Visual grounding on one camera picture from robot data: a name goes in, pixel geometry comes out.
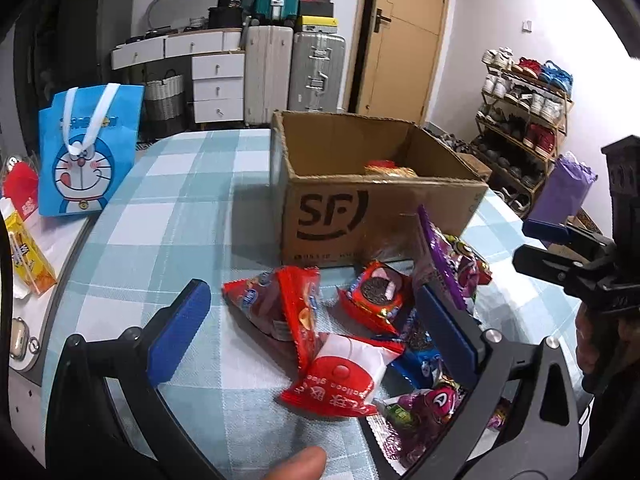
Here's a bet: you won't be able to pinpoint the purple snack packet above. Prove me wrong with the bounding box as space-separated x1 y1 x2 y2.
411 205 492 315

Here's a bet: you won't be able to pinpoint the red white balloon glue packet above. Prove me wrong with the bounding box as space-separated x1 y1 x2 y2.
279 334 405 418

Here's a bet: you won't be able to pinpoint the person's right hand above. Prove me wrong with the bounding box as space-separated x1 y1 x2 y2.
575 301 639 396

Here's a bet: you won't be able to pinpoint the person's left hand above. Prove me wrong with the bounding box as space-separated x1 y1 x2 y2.
264 446 326 480

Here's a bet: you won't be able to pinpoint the purple paper bag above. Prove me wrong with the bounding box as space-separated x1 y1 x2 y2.
527 152 598 224

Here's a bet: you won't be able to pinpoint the blue Oreo packet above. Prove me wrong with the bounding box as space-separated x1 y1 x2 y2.
390 308 442 389

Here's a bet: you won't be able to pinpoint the purple candy packet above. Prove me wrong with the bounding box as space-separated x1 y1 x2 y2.
367 379 466 474

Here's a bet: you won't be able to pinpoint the wooden shoe rack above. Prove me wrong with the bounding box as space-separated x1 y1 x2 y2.
470 63 574 219

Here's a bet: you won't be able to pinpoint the white earbud case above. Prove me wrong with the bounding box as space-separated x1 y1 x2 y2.
10 318 40 370

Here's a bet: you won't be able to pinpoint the orange snack packet in box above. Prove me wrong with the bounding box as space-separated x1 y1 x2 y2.
364 159 418 179

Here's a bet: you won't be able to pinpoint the yellow drink carton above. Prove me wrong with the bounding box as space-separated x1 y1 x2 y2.
3 212 56 296

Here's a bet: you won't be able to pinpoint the red Oreo snack packet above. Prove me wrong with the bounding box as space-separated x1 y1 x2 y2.
337 260 412 336

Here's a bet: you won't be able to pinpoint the brown SF cardboard box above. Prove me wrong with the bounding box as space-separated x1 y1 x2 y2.
269 110 488 266

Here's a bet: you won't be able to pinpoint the red triangular snack packet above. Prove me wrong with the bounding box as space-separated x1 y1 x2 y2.
221 266 320 374

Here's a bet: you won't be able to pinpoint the checkered blue tablecloth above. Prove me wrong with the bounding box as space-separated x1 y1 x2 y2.
39 127 586 480

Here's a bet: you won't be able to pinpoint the wooden door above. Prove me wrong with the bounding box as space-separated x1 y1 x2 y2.
356 0 448 122

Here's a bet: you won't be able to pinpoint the blue Doraemon tote bag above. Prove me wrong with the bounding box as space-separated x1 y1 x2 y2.
38 82 144 217

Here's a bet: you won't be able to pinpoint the silver hard suitcase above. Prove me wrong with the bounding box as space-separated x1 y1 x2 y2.
288 32 346 113

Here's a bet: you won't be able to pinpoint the woven laundry basket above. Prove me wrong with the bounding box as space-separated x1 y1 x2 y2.
144 68 186 139

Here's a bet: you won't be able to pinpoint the stacked shoe boxes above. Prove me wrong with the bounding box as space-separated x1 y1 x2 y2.
296 0 338 35

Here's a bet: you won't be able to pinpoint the beige hard suitcase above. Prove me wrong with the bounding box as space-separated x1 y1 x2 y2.
243 26 294 126

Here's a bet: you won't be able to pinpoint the white drawer desk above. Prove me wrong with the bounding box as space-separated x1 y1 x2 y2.
111 28 245 125

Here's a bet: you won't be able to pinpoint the black refrigerator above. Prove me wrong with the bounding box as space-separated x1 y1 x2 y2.
1 0 134 156

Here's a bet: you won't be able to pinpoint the black bag on desk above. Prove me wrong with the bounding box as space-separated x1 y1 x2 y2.
208 0 244 29

